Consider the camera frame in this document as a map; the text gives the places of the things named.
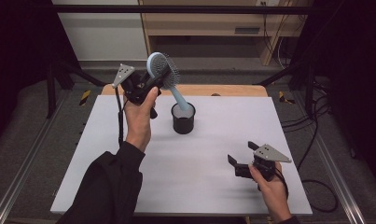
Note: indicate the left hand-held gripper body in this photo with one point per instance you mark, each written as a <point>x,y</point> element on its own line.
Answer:
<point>134,90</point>

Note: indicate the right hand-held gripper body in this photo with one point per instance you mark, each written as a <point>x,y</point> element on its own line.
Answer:
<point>266,157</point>

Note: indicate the light blue hairbrush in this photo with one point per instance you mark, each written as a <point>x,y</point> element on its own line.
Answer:
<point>153,62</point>

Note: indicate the black mesh pen holder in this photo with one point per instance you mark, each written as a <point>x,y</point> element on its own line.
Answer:
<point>182,124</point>

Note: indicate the person's left hand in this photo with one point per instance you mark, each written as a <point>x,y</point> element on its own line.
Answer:
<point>138,124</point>

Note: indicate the person's right hand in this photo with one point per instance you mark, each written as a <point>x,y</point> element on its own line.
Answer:
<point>272,193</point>

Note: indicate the yellow black tape marker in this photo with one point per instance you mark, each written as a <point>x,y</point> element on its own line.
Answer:
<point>283,97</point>
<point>85,97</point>

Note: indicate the light wooden desk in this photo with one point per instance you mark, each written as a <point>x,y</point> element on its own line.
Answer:
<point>201,23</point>

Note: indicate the black metal stand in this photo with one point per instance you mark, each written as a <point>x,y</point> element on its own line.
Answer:
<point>303,77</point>
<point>62,77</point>

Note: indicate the grey rectangular desk plate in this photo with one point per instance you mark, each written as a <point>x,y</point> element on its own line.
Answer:
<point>247,30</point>

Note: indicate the black curtain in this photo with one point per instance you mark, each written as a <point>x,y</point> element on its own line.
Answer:
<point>347,62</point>
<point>17,62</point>

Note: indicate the black metal frame bar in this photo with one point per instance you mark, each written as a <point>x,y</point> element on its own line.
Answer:
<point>176,9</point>

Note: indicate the aluminium floor rail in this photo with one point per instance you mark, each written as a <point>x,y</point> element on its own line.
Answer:
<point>20,189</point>
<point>338,183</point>

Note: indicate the white wall socket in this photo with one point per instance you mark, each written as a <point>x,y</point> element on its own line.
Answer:
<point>266,2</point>

